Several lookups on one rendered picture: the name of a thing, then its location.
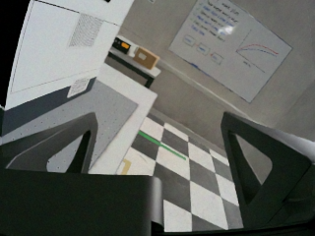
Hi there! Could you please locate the white boxy benchtop instrument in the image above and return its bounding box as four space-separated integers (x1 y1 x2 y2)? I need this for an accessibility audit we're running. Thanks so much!
0 0 134 137

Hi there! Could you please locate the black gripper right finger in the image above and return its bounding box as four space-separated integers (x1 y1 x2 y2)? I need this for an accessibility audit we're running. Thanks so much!
220 111 315 228

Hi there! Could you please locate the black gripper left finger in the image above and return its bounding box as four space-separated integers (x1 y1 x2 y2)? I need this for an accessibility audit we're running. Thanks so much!
0 112 98 173

